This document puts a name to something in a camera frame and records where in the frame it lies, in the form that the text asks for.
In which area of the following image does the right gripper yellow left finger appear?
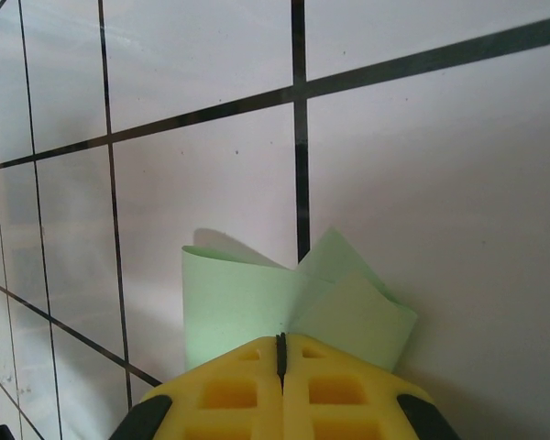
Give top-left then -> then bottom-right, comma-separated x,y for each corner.
112,335 -> 286,440

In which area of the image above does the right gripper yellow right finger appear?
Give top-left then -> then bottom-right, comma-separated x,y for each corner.
283,334 -> 463,440

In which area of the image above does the light green cloth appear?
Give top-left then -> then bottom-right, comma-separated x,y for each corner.
181,226 -> 418,373

